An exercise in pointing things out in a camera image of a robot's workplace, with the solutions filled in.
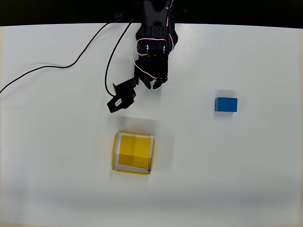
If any black wrist-mounted camera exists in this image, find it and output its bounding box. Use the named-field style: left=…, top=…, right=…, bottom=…
left=107, top=77, right=141, bottom=114

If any red white servo wire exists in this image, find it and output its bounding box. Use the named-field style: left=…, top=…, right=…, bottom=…
left=133, top=0, right=178, bottom=80

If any yellow paper box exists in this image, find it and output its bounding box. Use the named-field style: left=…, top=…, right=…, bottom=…
left=111, top=130, right=156, bottom=176

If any long thin black cable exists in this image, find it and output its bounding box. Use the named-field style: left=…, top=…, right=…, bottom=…
left=0, top=0, right=144, bottom=94

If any black camera cable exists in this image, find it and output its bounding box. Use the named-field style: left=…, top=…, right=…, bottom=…
left=104, top=7, right=143, bottom=97

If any blue cube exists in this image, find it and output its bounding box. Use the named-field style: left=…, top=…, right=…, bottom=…
left=214, top=96, right=238, bottom=113

